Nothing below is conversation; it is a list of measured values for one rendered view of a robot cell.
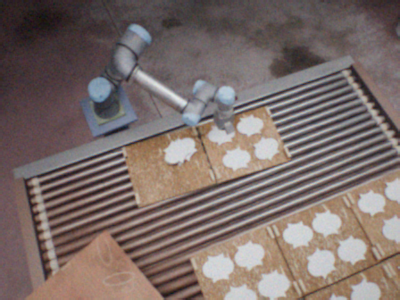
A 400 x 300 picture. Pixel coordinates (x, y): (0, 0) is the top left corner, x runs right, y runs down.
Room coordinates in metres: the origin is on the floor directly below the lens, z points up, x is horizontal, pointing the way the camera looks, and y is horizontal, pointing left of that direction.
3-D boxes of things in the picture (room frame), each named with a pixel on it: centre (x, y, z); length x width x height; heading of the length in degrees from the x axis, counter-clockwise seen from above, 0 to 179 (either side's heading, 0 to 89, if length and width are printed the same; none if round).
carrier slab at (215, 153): (0.89, -0.24, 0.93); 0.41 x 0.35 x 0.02; 109
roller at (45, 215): (0.83, -0.09, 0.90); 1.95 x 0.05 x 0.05; 112
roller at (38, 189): (0.97, -0.04, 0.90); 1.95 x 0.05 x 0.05; 112
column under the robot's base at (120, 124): (1.13, 0.53, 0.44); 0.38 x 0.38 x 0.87; 26
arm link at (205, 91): (0.96, -0.03, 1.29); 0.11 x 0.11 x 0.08; 64
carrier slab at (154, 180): (0.75, 0.16, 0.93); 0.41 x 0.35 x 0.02; 109
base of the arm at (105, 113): (1.13, 0.53, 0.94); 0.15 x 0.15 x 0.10
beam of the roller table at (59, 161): (1.09, 0.01, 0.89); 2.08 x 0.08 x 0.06; 112
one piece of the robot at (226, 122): (0.91, -0.14, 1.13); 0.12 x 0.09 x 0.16; 29
